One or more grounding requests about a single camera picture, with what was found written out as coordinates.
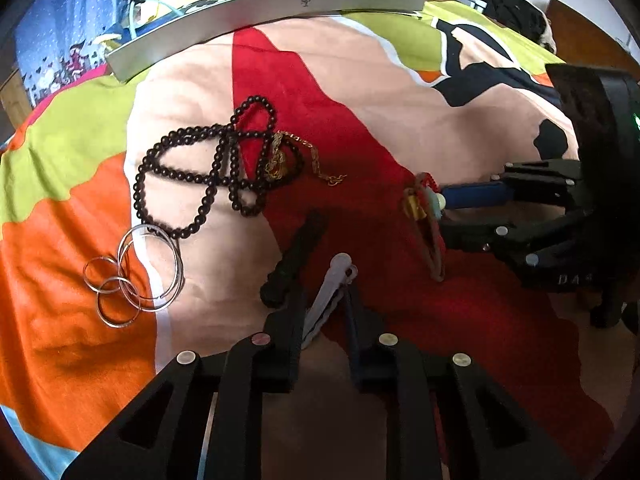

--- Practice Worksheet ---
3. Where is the medium silver bangle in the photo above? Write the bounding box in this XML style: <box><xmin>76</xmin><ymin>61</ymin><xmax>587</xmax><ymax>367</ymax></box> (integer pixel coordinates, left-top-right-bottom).
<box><xmin>96</xmin><ymin>276</ymin><xmax>142</xmax><ymax>330</ymax></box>

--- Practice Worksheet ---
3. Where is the black bead necklace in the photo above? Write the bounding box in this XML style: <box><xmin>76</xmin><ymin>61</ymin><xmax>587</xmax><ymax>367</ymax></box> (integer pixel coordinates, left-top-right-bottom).
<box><xmin>132</xmin><ymin>95</ymin><xmax>305</xmax><ymax>240</ymax></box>

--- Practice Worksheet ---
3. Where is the blue dotted curtain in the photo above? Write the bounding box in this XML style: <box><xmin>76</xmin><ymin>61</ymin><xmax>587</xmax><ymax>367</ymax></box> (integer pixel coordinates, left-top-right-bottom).
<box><xmin>15</xmin><ymin>0</ymin><xmax>151</xmax><ymax>106</ymax></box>

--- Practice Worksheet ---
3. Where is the grey jewelry box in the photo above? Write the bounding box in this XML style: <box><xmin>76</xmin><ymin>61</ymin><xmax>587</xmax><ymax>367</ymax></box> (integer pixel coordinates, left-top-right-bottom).
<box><xmin>106</xmin><ymin>0</ymin><xmax>429</xmax><ymax>81</ymax></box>

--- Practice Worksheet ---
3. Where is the grey hair clip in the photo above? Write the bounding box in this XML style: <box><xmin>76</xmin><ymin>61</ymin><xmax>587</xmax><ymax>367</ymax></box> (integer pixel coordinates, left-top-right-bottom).
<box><xmin>300</xmin><ymin>253</ymin><xmax>360</xmax><ymax>351</ymax></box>

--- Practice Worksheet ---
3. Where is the wooden headboard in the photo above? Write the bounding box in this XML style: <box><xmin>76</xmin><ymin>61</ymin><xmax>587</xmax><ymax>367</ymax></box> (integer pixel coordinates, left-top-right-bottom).
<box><xmin>545</xmin><ymin>0</ymin><xmax>636</xmax><ymax>81</ymax></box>

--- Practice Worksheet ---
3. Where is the black cloth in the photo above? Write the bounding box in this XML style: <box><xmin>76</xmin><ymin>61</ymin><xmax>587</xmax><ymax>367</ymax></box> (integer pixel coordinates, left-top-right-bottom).
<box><xmin>467</xmin><ymin>0</ymin><xmax>558</xmax><ymax>53</ymax></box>

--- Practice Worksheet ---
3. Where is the gold chain necklace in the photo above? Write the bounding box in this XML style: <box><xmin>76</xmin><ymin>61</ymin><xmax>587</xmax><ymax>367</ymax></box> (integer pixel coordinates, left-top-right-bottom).
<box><xmin>262</xmin><ymin>130</ymin><xmax>348</xmax><ymax>187</ymax></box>

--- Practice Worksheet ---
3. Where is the red cord bracelet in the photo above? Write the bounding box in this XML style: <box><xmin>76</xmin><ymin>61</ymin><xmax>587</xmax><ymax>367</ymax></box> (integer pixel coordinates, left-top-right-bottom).
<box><xmin>402</xmin><ymin>171</ymin><xmax>447</xmax><ymax>283</ymax></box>

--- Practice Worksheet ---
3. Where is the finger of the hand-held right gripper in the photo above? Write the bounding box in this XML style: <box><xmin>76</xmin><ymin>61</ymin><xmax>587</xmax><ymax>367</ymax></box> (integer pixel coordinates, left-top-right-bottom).
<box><xmin>440</xmin><ymin>209</ymin><xmax>596</xmax><ymax>273</ymax></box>
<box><xmin>440</xmin><ymin>159</ymin><xmax>584</xmax><ymax>209</ymax></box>

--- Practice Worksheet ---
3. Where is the colourful printed blanket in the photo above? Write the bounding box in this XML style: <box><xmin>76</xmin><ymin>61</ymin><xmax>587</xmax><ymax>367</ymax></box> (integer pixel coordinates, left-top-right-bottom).
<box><xmin>0</xmin><ymin>0</ymin><xmax>616</xmax><ymax>480</ymax></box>

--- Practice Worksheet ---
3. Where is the small silver bangle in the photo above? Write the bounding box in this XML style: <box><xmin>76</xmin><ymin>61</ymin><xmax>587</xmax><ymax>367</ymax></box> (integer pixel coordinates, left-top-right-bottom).
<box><xmin>83</xmin><ymin>256</ymin><xmax>121</xmax><ymax>292</ymax></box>

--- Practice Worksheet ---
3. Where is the large silver bangle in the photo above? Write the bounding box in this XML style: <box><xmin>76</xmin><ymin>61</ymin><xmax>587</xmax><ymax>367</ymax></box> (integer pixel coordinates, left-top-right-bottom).
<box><xmin>118</xmin><ymin>224</ymin><xmax>179</xmax><ymax>302</ymax></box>
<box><xmin>125</xmin><ymin>227</ymin><xmax>184</xmax><ymax>313</ymax></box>

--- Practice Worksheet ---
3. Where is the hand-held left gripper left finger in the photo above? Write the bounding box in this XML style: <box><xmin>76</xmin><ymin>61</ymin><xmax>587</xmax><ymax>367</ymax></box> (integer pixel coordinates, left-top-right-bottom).
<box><xmin>60</xmin><ymin>210</ymin><xmax>331</xmax><ymax>480</ymax></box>

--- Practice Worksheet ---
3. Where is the wooden cabinet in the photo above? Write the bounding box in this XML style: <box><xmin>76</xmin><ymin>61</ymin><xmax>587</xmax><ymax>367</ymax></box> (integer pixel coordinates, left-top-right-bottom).
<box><xmin>0</xmin><ymin>67</ymin><xmax>35</xmax><ymax>131</ymax></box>

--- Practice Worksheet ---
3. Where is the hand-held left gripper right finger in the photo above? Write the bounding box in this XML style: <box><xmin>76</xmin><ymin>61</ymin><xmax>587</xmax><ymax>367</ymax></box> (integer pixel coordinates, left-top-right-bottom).
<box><xmin>342</xmin><ymin>280</ymin><xmax>561</xmax><ymax>480</ymax></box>

